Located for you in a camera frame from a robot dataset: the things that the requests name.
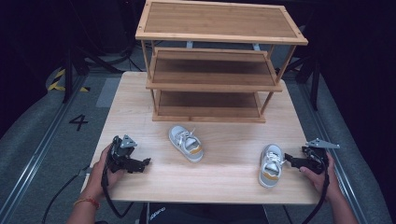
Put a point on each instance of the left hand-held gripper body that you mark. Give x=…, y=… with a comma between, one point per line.
x=120, y=155

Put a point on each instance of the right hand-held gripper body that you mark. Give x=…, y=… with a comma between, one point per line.
x=316, y=158

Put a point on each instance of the grey white child's sneaker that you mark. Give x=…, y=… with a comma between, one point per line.
x=186, y=144
x=271, y=168

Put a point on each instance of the wooden three-tier shoe rack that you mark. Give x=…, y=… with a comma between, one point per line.
x=218, y=20

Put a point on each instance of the person's right hand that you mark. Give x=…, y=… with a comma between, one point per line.
x=325, y=183

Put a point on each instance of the person's left hand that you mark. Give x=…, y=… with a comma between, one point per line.
x=96, y=179

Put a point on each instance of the black metal stand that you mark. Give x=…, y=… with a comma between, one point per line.
x=67, y=77
x=314, y=81

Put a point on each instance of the person's dark printed clothing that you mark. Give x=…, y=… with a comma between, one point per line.
x=202, y=214

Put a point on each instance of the yellow and black hazard tape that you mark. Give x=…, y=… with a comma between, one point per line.
x=56, y=85

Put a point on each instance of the metal floor rail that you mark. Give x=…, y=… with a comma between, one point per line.
x=37, y=155
x=336, y=165

